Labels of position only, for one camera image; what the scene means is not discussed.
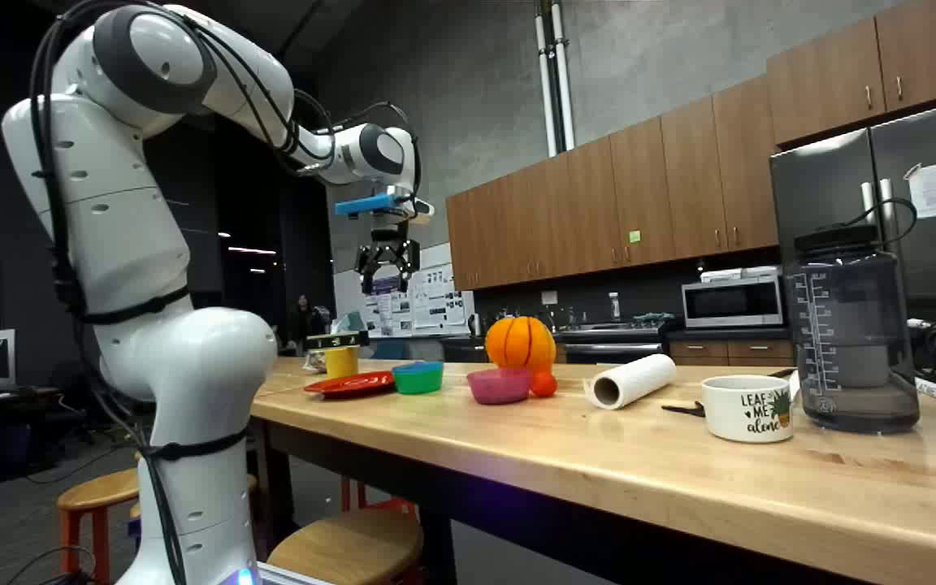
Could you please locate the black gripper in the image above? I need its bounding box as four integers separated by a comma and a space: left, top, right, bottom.
356, 222, 418, 295

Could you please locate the pink plastic bowl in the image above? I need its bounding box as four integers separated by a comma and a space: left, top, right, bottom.
467, 370, 529, 407

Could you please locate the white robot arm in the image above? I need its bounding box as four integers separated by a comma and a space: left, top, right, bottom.
0, 0, 433, 585

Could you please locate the green plastic bowl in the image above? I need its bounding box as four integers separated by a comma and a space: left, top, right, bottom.
392, 360, 441, 398

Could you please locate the yellow mug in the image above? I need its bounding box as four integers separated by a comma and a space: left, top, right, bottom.
322, 343, 356, 377

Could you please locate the red plate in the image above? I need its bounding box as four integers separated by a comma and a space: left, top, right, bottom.
303, 370, 397, 400

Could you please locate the orange pumpkin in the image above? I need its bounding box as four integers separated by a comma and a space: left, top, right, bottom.
483, 315, 555, 370

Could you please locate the small red tomato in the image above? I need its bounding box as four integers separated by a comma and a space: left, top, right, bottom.
529, 370, 558, 400

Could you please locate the white paper towel roll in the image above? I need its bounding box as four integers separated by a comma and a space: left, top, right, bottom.
587, 355, 676, 411

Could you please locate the wooden round stool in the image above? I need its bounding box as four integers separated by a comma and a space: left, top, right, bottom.
267, 510, 422, 585

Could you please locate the stainless microwave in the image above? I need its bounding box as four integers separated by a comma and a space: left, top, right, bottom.
678, 275, 784, 327

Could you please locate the orange legged wooden stool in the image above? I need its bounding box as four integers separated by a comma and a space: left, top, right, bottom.
56, 469, 135, 585

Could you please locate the white printed mug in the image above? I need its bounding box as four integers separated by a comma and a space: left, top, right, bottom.
702, 375, 794, 446

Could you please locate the stainless refrigerator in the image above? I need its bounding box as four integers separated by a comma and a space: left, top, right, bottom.
769, 107, 936, 363

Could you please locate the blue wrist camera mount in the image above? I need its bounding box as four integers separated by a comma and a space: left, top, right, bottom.
334, 191, 407, 218

